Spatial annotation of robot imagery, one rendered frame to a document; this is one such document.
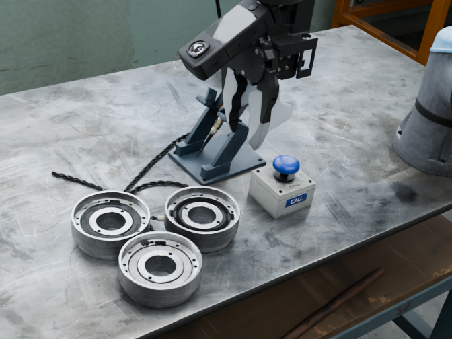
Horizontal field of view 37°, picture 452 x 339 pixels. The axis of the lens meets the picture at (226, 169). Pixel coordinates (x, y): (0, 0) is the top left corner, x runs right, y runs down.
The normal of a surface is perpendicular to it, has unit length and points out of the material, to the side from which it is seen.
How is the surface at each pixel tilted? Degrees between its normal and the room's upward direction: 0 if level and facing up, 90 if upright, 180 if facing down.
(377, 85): 0
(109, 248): 90
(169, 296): 90
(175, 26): 90
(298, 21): 90
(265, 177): 0
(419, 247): 0
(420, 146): 72
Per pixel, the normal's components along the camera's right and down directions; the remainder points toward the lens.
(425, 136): -0.64, 0.09
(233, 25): -0.34, -0.57
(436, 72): -0.94, 0.06
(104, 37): 0.56, 0.53
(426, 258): 0.11, -0.81
